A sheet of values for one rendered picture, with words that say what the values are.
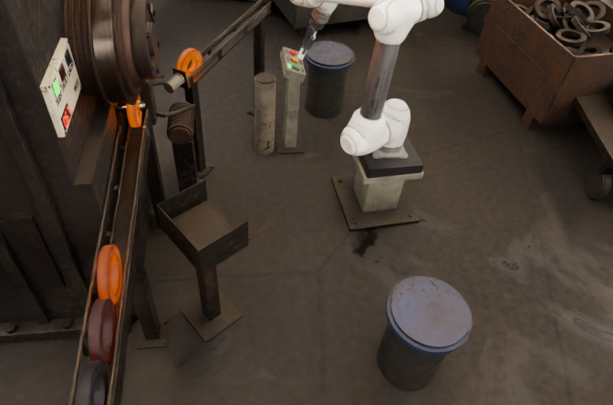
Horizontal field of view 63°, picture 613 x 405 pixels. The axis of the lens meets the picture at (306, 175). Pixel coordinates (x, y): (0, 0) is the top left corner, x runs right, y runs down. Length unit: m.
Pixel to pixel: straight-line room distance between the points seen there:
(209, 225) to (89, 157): 0.48
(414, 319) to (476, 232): 1.06
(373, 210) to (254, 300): 0.83
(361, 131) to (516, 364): 1.23
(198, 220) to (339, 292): 0.86
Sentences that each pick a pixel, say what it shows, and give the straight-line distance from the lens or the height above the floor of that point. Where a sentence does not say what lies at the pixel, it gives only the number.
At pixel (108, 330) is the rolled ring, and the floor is 0.64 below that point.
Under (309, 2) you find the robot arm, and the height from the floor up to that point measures 1.04.
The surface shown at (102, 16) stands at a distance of 1.75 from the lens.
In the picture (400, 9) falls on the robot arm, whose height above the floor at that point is 1.23.
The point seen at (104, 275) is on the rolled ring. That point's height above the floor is 0.78.
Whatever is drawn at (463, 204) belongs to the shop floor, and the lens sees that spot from 3.00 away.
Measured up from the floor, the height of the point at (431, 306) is 0.43.
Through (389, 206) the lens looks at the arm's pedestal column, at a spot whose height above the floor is 0.05.
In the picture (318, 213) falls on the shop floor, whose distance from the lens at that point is 2.74.
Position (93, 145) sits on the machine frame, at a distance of 1.88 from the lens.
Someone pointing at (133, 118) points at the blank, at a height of 0.82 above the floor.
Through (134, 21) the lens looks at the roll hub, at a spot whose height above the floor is 1.23.
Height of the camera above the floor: 2.06
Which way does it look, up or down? 44 degrees down
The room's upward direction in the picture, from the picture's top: 5 degrees clockwise
